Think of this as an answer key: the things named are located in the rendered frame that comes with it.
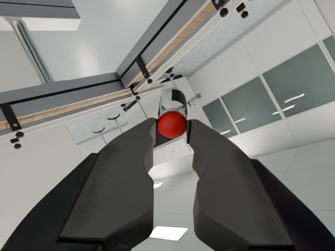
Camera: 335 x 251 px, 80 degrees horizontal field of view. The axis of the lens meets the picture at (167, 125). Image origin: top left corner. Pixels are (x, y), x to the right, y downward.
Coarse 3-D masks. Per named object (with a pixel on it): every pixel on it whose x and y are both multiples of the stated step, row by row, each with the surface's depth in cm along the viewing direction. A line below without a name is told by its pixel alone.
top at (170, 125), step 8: (168, 112) 13; (176, 112) 13; (160, 120) 13; (168, 120) 13; (176, 120) 13; (184, 120) 13; (160, 128) 14; (168, 128) 14; (176, 128) 14; (184, 128) 14; (168, 136) 14; (176, 136) 14
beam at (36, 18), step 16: (0, 0) 74; (16, 0) 77; (32, 0) 81; (48, 0) 86; (64, 0) 91; (0, 16) 72; (16, 16) 75; (32, 16) 79; (48, 16) 83; (64, 16) 88
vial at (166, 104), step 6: (168, 90) 16; (180, 90) 17; (162, 96) 16; (168, 96) 15; (162, 102) 15; (168, 102) 14; (174, 102) 14; (162, 108) 14; (168, 108) 14; (174, 108) 14; (180, 108) 14; (186, 114) 15
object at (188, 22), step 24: (168, 0) 61; (192, 0) 56; (216, 0) 51; (240, 0) 56; (168, 24) 64; (192, 24) 64; (216, 24) 63; (144, 48) 74; (168, 48) 73; (120, 72) 88; (144, 72) 77; (168, 72) 86
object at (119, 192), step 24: (120, 144) 10; (144, 144) 10; (96, 168) 8; (120, 168) 8; (144, 168) 8; (96, 192) 7; (120, 192) 7; (144, 192) 7; (72, 216) 6; (96, 216) 6; (120, 216) 6; (144, 216) 7; (72, 240) 6; (96, 240) 6; (120, 240) 6; (144, 240) 7
